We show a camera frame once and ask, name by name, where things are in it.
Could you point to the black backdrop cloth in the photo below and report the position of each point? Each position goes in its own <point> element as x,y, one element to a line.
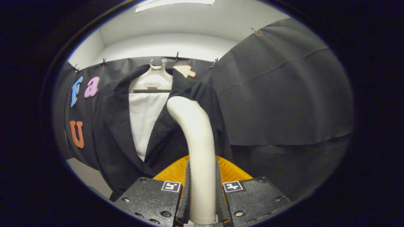
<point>284,94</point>

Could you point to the white cloth panel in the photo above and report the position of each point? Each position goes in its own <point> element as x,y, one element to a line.
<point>145,119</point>

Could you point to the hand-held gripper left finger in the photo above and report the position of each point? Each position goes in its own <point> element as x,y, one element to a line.
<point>184,209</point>

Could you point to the white plastic hanger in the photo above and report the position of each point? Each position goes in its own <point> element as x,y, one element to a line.
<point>153,82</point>

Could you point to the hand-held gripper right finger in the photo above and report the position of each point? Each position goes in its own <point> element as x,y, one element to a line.
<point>222,208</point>

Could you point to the white garment steamer head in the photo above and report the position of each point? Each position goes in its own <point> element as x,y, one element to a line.
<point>195,132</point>

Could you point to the ceiling light panel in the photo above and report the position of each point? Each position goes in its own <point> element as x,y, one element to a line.
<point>176,3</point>

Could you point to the row of backdrop clips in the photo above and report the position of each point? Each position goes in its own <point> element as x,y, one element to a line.
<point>177,56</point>

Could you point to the grey cabinet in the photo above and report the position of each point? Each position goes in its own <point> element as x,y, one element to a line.
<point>85,176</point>

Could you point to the black suit jacket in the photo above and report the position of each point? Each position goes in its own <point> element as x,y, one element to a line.
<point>113,126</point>

